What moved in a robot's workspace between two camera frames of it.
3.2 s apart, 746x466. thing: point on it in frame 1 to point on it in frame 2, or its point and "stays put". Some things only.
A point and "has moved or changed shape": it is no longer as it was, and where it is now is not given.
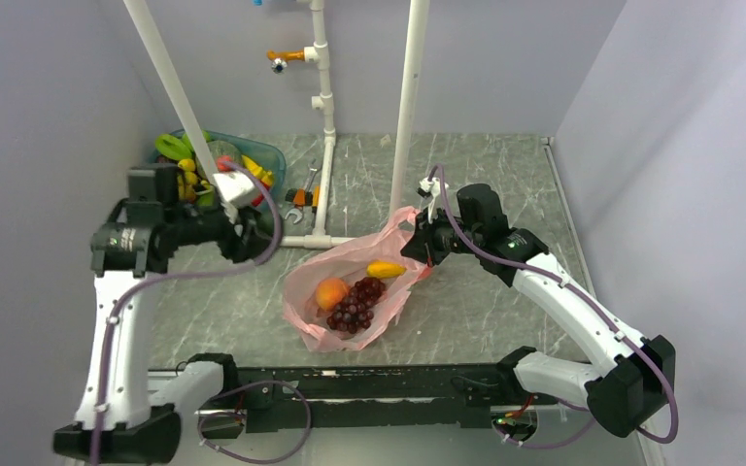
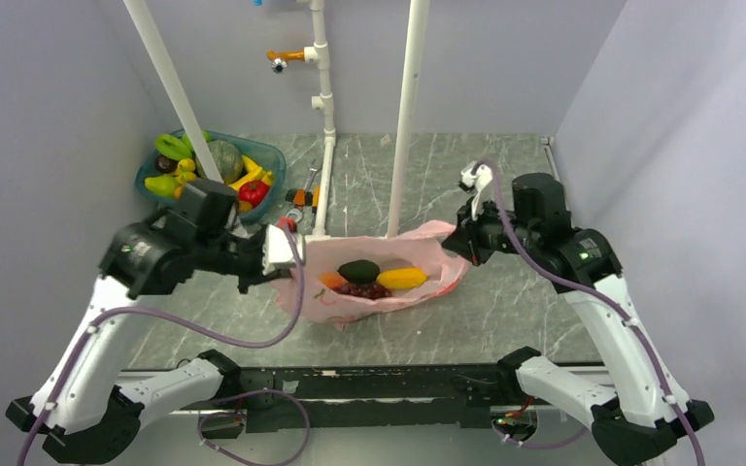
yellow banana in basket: x=266 y=177 stays put
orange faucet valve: x=280 y=58 stays put
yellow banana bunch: x=186 y=180 stays put
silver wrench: x=313 y=169 stays put
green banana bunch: x=178 y=148 stays put
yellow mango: x=384 y=269 to x=402 y=278
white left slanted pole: x=186 y=109 stays put
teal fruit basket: x=261 y=155 stays put
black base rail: x=325 y=398 stays put
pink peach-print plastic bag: x=346 y=260 has moved or changed shape
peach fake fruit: x=330 y=292 has moved or changed shape
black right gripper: x=423 y=246 to x=466 y=240
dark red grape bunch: x=353 y=314 has moved or changed shape
